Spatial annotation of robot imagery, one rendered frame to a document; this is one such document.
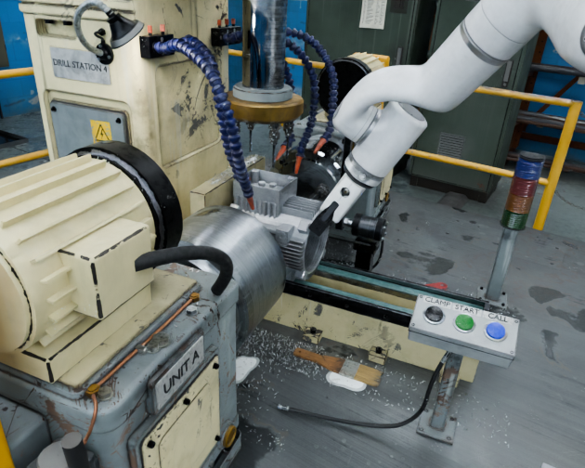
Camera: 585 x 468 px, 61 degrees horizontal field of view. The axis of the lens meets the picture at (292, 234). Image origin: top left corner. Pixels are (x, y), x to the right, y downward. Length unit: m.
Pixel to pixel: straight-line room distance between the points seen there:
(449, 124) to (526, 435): 3.39
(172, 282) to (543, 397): 0.84
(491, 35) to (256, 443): 0.78
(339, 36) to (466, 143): 1.41
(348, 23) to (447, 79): 3.72
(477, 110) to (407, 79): 3.35
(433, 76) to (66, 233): 0.58
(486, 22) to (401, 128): 0.24
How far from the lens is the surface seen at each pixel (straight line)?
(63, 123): 1.22
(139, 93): 1.07
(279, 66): 1.08
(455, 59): 0.81
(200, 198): 1.09
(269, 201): 1.12
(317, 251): 1.24
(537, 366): 1.31
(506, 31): 0.78
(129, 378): 0.60
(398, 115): 0.92
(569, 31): 0.65
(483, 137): 4.23
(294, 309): 1.20
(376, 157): 0.95
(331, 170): 1.33
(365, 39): 4.46
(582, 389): 1.30
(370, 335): 1.17
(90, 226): 0.57
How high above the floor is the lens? 1.56
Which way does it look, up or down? 27 degrees down
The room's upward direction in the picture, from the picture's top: 3 degrees clockwise
